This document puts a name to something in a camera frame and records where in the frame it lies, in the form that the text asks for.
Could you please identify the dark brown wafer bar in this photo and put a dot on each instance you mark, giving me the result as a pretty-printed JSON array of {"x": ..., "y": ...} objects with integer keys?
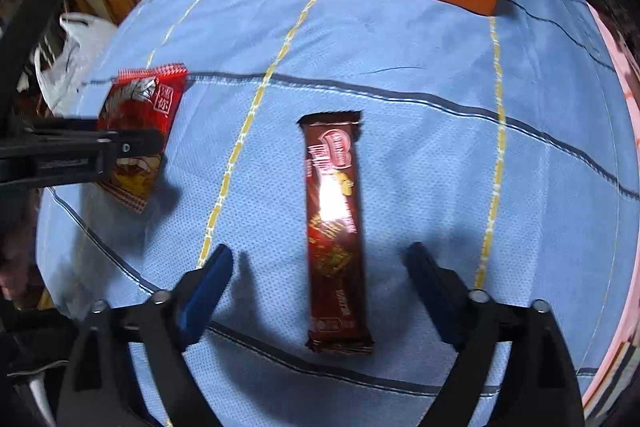
[{"x": 335, "y": 267}]

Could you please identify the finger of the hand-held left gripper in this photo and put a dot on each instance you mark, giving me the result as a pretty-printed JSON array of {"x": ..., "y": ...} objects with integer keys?
[{"x": 125, "y": 147}]

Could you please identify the pink cloth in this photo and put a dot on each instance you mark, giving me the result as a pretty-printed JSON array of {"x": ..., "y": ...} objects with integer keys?
[{"x": 617, "y": 357}]

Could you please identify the red striped snack packet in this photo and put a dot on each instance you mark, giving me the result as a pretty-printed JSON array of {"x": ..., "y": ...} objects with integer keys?
[{"x": 145, "y": 102}]

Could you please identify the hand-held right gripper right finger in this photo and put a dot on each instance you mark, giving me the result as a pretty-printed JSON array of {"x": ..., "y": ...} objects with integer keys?
[{"x": 430, "y": 279}]

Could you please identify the blue striped tablecloth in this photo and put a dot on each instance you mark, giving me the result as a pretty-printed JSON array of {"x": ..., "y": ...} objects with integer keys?
[{"x": 425, "y": 157}]

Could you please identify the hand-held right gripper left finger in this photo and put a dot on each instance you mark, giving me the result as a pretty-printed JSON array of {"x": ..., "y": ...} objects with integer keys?
[{"x": 212, "y": 277}]

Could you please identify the white plastic bag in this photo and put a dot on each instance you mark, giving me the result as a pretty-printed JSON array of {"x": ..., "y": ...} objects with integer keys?
[{"x": 75, "y": 57}]

